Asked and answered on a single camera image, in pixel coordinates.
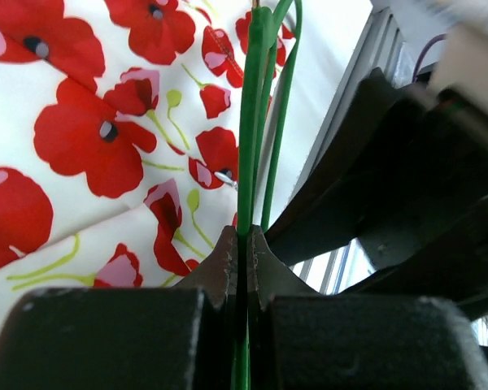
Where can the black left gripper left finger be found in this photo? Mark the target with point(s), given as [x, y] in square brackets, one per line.
[127, 338]

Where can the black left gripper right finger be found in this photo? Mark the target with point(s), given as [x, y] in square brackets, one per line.
[300, 339]

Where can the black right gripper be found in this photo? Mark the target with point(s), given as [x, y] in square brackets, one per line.
[406, 175]

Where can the green clothes hanger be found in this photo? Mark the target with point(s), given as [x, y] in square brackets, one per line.
[260, 64]

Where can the red poppy print cloth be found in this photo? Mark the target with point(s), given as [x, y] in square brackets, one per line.
[119, 139]

